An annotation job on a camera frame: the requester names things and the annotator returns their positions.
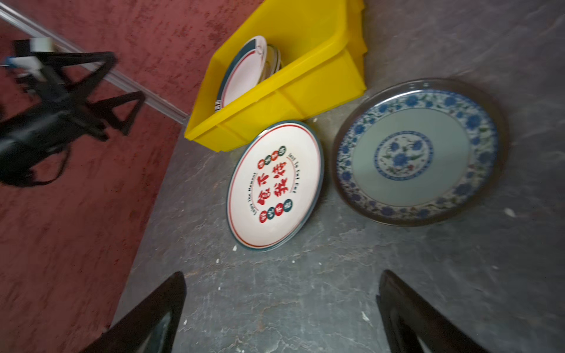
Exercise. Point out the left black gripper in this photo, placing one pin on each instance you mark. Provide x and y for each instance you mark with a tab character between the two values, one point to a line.
59	119

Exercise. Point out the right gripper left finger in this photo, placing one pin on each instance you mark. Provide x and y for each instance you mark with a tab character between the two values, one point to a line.
151	326

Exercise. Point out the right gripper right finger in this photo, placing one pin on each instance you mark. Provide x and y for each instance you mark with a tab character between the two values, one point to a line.
410	322

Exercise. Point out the large white plate green rim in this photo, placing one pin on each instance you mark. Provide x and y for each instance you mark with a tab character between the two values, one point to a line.
244	72

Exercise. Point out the small teal patterned plate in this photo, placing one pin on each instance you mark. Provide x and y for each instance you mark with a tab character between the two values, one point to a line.
420	152

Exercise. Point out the cream plate dark brush mark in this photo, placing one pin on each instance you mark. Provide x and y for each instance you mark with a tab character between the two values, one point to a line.
273	62

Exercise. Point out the white plate red characters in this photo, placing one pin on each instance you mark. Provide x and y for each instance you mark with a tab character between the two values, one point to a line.
275	186

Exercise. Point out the yellow plastic bin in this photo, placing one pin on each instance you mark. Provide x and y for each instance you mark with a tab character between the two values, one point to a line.
322	49

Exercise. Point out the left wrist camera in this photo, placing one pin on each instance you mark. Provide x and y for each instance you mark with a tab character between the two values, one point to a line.
25	56

